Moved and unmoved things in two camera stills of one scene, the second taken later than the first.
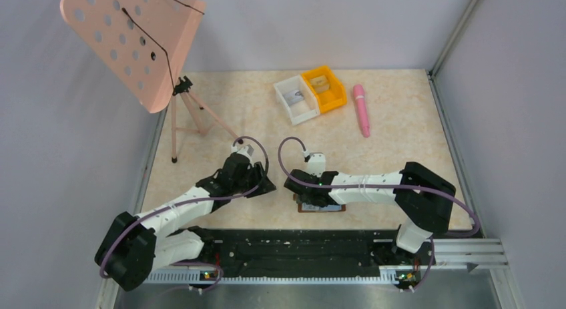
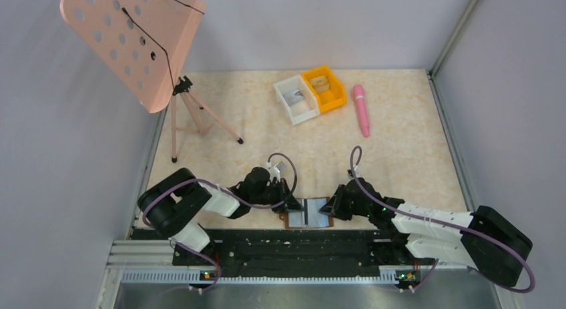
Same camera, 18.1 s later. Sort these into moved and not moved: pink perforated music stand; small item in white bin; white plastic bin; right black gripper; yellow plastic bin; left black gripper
Moved: left black gripper; right black gripper
Not moved: yellow plastic bin; white plastic bin; small item in white bin; pink perforated music stand
